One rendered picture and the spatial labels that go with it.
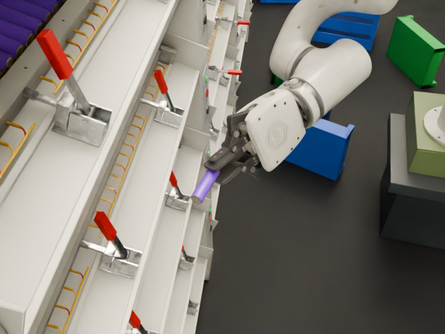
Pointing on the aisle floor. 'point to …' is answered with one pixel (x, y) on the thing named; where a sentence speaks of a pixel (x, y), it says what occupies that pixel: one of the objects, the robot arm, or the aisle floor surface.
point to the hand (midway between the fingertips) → (222, 167)
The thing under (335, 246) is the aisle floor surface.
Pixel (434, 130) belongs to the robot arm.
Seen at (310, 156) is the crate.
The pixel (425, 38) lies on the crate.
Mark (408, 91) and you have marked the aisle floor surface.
